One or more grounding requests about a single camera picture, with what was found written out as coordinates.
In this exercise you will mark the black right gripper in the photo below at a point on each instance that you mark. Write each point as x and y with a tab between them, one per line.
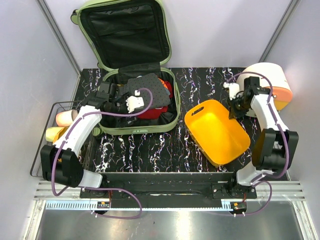
233	114

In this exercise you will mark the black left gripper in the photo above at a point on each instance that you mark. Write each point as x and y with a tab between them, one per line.
123	100

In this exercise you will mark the orange plastic basket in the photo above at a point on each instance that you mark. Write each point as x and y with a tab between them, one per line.
220	139

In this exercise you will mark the grey dotted garment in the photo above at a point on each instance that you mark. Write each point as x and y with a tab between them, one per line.
160	95

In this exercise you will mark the green hard-shell suitcase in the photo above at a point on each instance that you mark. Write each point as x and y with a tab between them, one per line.
129	39

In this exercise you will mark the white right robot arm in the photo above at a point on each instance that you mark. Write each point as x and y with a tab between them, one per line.
274	150

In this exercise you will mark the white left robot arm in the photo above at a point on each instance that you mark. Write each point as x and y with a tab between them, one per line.
60	161

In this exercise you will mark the red garment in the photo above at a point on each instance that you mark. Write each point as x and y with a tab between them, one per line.
152	114

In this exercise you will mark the white orange drawer cabinet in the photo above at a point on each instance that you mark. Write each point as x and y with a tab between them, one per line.
276	76

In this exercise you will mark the pink cup in basket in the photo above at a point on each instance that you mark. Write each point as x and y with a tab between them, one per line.
66	118

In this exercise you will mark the yellow cup in basket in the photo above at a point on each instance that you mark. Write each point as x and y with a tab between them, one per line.
52	132

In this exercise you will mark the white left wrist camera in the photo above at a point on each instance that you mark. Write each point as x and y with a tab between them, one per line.
134	102

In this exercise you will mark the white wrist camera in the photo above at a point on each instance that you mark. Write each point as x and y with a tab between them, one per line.
232	88
134	102

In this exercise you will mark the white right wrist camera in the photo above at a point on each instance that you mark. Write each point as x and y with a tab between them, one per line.
232	88

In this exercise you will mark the black wire basket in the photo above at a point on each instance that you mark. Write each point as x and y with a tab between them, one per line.
70	140

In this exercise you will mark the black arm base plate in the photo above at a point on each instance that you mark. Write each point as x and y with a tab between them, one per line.
216	185

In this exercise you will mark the aluminium rail frame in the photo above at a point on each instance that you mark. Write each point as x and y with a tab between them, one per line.
271	211

